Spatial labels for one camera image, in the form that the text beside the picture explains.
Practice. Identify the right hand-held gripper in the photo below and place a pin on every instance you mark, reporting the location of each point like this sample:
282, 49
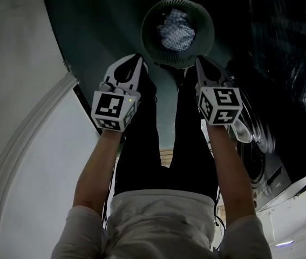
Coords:
223, 104

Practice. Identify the person's left forearm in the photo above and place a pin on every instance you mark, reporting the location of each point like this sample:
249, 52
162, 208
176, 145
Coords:
98, 171

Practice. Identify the person's right forearm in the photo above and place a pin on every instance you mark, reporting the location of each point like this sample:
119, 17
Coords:
231, 171

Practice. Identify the white blue checked clothes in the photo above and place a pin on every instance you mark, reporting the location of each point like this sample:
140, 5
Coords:
177, 31

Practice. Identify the person's white shirt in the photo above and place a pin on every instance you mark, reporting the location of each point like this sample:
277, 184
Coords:
163, 225

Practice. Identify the dark grey washing machine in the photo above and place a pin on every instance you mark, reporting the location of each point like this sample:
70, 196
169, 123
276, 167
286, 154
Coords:
274, 177

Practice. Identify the green laundry basket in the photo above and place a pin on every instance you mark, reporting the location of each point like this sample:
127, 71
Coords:
152, 44

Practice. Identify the person's black trousers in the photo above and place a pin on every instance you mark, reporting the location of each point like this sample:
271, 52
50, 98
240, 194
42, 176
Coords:
142, 144

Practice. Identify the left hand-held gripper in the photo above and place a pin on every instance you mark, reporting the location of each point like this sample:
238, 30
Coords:
108, 106

